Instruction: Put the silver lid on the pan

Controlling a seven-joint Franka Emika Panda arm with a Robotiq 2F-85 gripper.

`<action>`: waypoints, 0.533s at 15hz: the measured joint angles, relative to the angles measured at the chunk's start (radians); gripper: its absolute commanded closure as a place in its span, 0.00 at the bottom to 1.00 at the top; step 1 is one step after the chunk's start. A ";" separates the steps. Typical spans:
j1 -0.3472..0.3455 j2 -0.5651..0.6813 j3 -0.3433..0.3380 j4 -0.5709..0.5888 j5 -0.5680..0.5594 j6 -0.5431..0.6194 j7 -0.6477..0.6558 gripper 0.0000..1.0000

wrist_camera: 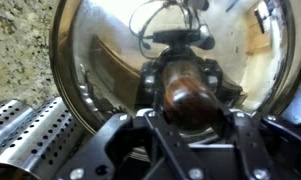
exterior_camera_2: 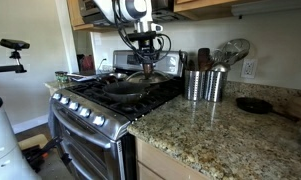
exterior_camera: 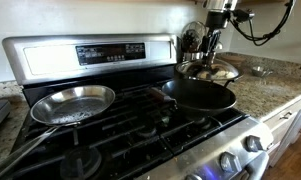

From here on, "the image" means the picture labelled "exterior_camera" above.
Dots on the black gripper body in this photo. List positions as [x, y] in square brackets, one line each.
[217, 20]

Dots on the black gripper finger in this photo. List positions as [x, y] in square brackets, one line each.
[207, 41]
[216, 40]

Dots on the dark nonstick frying pan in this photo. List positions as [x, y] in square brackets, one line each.
[200, 98]

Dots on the silver steel frying pan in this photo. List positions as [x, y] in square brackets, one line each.
[73, 105]

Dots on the silver ladle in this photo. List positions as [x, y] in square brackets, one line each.
[218, 46]

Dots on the black kitchen utensil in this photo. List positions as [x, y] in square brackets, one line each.
[190, 41]

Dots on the small metal bowl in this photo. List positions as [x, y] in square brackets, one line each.
[261, 71]

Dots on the light wood base cabinet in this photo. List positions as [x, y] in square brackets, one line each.
[285, 123]

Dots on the silver stove knob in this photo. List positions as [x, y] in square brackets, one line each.
[254, 143]
[193, 177]
[229, 162]

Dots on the stainless steel gas stove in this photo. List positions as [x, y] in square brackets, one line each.
[100, 140]

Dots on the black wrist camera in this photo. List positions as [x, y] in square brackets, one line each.
[244, 15]

